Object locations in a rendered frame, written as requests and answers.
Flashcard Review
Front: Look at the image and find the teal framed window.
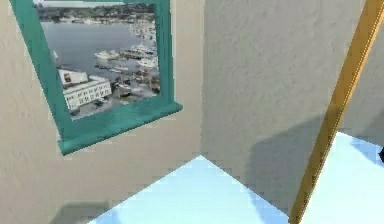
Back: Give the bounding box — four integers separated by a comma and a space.
9, 0, 184, 156

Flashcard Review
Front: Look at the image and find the yellow wooden door frame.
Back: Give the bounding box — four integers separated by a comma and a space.
288, 0, 384, 224

